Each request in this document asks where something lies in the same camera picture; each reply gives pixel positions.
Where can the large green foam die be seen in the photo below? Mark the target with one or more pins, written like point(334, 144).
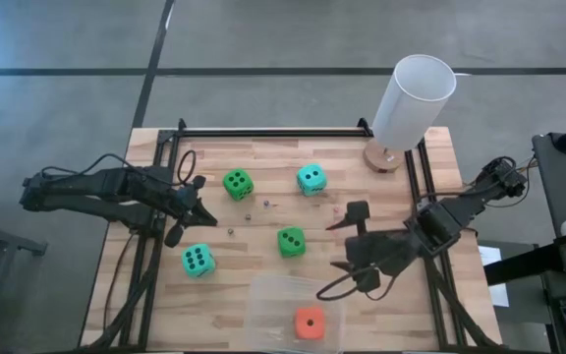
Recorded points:
point(238, 179)
point(288, 250)

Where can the white cylinder table lamp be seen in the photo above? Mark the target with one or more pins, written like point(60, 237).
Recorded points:
point(411, 108)

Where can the clear plastic container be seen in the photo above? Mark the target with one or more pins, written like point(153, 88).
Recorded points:
point(273, 305)

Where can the black flat bar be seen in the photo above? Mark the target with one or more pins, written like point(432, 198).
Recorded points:
point(519, 263)

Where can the large orange foam die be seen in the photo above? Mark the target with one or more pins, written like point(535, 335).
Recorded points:
point(302, 332)

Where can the large teal foam die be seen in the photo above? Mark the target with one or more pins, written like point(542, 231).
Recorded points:
point(208, 253)
point(301, 169)

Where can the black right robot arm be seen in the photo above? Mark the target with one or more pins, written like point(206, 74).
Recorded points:
point(440, 226)

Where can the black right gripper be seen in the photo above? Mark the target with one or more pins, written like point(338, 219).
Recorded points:
point(376, 253)

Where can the white paper sheet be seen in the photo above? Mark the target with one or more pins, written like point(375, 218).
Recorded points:
point(488, 254)

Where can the dark metal stand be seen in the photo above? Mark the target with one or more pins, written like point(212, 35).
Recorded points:
point(3, 241)

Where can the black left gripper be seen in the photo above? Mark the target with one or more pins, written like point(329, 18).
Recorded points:
point(185, 206)

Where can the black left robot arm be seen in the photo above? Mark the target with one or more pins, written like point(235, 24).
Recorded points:
point(91, 189)

